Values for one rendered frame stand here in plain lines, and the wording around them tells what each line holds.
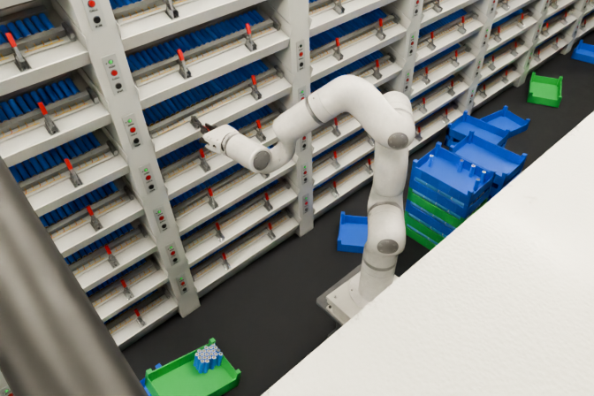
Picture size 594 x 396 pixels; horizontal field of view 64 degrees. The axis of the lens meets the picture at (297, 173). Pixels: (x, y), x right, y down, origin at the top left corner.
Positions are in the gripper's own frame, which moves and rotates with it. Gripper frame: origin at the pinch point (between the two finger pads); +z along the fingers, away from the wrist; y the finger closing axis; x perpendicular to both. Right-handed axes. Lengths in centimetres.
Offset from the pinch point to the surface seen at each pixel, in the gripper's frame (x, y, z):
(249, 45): 20.5, 25.5, 3.3
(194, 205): -38.1, -6.6, 17.7
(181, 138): -1.8, -7.4, 5.7
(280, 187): -57, 38, 21
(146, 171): -7.0, -22.8, 5.6
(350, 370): 59, -55, -128
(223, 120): -2.7, 9.7, 5.8
